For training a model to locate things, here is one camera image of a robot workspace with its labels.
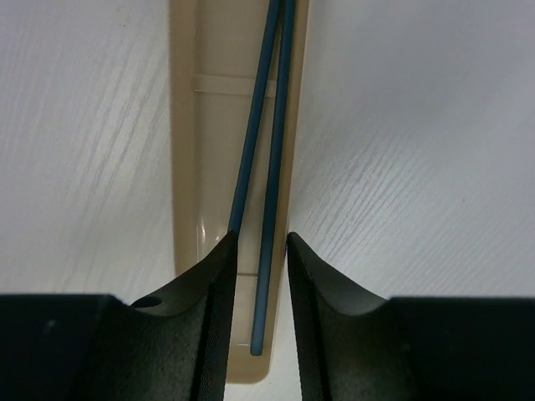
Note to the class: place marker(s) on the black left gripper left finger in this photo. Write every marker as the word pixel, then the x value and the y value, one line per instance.
pixel 172 344

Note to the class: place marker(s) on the beige utensil case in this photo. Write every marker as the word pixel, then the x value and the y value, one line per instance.
pixel 214 51

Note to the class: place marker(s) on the blue chopstick right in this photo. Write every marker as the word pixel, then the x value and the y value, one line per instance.
pixel 281 12

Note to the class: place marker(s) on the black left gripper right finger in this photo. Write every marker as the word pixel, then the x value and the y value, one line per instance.
pixel 348 341

